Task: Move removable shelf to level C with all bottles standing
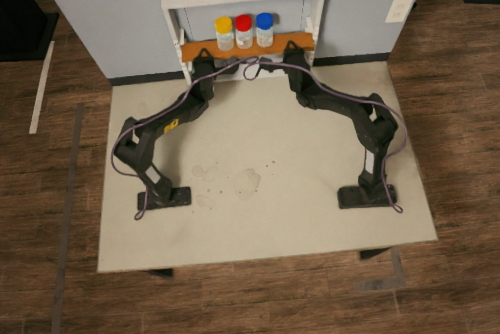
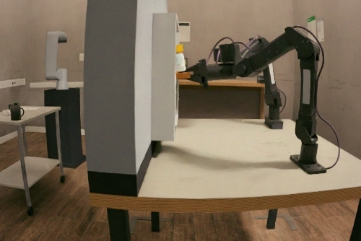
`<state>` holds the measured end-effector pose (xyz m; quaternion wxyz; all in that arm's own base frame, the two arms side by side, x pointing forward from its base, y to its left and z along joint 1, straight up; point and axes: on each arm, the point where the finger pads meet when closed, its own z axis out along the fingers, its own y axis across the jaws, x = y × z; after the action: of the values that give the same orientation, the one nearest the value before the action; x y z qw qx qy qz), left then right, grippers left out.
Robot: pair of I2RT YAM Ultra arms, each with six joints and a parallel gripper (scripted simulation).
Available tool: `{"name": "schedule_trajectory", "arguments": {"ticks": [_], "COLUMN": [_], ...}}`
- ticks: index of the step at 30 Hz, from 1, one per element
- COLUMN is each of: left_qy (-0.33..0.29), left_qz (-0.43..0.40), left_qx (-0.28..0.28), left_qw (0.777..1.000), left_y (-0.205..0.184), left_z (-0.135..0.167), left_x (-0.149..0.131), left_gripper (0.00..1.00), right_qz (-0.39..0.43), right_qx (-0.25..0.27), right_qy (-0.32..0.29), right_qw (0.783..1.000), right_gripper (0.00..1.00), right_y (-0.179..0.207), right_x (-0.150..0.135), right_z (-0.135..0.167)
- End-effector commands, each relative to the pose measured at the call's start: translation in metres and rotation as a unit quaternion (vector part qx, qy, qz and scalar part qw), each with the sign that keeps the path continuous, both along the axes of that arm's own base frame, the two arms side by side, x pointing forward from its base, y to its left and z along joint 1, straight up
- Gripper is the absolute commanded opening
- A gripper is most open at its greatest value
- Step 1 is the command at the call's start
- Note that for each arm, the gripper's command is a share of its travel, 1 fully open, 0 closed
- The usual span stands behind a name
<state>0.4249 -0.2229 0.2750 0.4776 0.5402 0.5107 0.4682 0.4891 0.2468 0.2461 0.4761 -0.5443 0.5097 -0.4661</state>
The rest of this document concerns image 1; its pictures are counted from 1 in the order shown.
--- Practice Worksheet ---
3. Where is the clear bottle with red cap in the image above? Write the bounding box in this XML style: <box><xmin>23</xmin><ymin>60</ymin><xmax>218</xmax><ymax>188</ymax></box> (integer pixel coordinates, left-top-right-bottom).
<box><xmin>235</xmin><ymin>15</ymin><xmax>253</xmax><ymax>49</ymax></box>

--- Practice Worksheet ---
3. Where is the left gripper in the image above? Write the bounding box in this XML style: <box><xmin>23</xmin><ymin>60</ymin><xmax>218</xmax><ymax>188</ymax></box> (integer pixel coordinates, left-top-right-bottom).
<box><xmin>193</xmin><ymin>48</ymin><xmax>239</xmax><ymax>81</ymax></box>

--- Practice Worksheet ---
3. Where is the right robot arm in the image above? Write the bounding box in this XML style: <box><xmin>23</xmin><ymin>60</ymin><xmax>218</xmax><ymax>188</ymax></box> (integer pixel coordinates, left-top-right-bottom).
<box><xmin>287</xmin><ymin>54</ymin><xmax>398</xmax><ymax>207</ymax></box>

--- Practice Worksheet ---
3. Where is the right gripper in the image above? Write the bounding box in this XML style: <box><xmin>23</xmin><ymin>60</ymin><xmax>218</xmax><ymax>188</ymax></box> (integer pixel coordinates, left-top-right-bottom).
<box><xmin>261</xmin><ymin>40</ymin><xmax>305</xmax><ymax>74</ymax></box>

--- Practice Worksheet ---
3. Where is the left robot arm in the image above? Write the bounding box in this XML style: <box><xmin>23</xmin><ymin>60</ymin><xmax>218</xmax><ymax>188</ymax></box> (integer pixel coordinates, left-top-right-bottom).
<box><xmin>114</xmin><ymin>63</ymin><xmax>214</xmax><ymax>211</ymax></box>

